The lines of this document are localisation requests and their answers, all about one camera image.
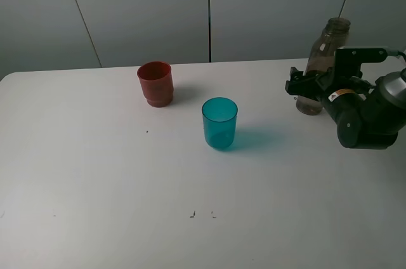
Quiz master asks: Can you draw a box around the teal translucent plastic cup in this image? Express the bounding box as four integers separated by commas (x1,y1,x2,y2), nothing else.
202,97,238,150

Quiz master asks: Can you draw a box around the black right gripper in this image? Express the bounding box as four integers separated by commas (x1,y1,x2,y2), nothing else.
285,67,373,123

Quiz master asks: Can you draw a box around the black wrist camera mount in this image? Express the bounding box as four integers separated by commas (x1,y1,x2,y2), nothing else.
333,47,388,79

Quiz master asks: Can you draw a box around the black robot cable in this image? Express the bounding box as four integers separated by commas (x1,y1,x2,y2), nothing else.
385,47,406,60

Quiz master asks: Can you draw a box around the smoky translucent water bottle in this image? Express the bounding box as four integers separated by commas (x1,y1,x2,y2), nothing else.
296,17,351,115

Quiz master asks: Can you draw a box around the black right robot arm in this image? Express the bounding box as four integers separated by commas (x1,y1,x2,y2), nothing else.
285,67,405,150

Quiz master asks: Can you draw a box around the red plastic cup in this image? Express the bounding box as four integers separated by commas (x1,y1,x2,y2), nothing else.
137,62,174,108

